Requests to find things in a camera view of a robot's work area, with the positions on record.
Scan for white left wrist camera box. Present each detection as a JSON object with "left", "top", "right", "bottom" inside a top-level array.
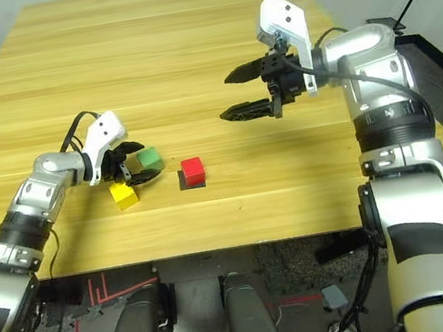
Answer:
[{"left": 74, "top": 108, "right": 133, "bottom": 187}]

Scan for black left wrist camera cable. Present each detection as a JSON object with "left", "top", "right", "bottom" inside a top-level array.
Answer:
[{"left": 54, "top": 108, "right": 106, "bottom": 156}]

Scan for red wooden block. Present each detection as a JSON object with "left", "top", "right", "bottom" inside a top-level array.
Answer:
[{"left": 180, "top": 155, "right": 208, "bottom": 188}]

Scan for yellow wooden block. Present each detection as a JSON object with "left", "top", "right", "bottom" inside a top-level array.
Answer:
[{"left": 107, "top": 179, "right": 141, "bottom": 211}]

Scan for red floor tape line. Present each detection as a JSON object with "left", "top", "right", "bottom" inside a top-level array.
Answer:
[{"left": 265, "top": 292, "right": 324, "bottom": 309}]

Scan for black square marker pad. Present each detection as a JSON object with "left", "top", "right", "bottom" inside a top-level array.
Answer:
[{"left": 177, "top": 166, "right": 208, "bottom": 192}]

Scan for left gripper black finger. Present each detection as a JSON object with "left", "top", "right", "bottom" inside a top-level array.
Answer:
[
  {"left": 124, "top": 166, "right": 167, "bottom": 188},
  {"left": 115, "top": 138, "right": 147, "bottom": 161}
]

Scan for black hanging left arm cable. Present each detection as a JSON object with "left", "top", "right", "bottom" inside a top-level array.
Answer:
[{"left": 26, "top": 227, "right": 73, "bottom": 332}]

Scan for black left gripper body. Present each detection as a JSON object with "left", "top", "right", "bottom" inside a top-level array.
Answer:
[{"left": 97, "top": 145, "right": 133, "bottom": 188}]

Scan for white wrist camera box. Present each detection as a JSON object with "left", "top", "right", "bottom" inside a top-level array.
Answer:
[
  {"left": 249, "top": 0, "right": 320, "bottom": 104},
  {"left": 74, "top": 108, "right": 133, "bottom": 187}
]

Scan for grey robot left leg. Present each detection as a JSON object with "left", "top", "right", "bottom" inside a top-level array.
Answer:
[{"left": 97, "top": 282, "right": 176, "bottom": 332}]

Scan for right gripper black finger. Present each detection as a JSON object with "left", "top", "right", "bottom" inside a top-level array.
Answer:
[
  {"left": 218, "top": 97, "right": 278, "bottom": 128},
  {"left": 221, "top": 56, "right": 272, "bottom": 88}
]

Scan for green wooden block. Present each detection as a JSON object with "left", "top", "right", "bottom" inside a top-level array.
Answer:
[{"left": 134, "top": 145, "right": 164, "bottom": 178}]

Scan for black hanging right arm cables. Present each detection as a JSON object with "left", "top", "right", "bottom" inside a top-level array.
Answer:
[{"left": 307, "top": 228, "right": 402, "bottom": 332}]

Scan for black stand plate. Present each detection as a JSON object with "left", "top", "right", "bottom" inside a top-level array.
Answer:
[{"left": 365, "top": 14, "right": 406, "bottom": 35}]

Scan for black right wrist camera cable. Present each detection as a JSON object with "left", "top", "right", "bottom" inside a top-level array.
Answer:
[{"left": 275, "top": 13, "right": 431, "bottom": 131}]

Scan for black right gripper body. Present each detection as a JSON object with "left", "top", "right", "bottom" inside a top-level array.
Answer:
[{"left": 257, "top": 48, "right": 313, "bottom": 121}]

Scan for small grey floor pad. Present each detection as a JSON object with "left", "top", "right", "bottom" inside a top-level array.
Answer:
[{"left": 320, "top": 282, "right": 351, "bottom": 312}]

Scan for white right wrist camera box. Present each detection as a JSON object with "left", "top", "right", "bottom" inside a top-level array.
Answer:
[{"left": 249, "top": 0, "right": 320, "bottom": 104}]

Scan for grey robot right leg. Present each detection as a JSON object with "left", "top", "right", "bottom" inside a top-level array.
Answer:
[{"left": 219, "top": 267, "right": 280, "bottom": 332}]

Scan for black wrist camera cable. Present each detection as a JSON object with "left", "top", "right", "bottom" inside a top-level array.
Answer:
[
  {"left": 275, "top": 13, "right": 431, "bottom": 131},
  {"left": 54, "top": 108, "right": 106, "bottom": 156}
]

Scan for speckled black floor mat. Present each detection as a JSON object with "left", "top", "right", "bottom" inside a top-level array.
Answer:
[{"left": 253, "top": 227, "right": 373, "bottom": 298}]

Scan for grey robot leg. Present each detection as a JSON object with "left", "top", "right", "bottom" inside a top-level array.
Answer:
[
  {"left": 219, "top": 267, "right": 280, "bottom": 332},
  {"left": 97, "top": 282, "right": 176, "bottom": 332}
]

